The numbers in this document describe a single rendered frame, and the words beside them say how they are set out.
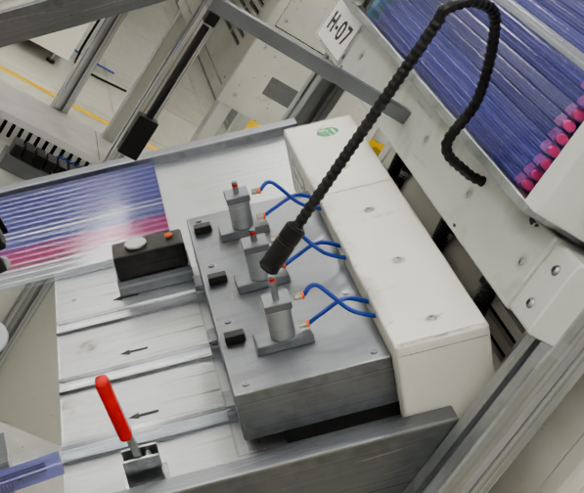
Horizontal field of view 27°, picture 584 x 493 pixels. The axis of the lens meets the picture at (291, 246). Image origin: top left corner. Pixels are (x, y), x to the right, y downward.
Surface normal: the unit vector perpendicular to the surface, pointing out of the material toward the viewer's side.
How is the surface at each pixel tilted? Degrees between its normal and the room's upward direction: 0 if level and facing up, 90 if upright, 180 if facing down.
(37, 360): 90
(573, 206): 90
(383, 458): 90
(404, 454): 90
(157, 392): 44
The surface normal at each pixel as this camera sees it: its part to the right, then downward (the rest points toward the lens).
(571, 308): 0.19, 0.44
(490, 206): -0.82, -0.42
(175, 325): -0.17, -0.86
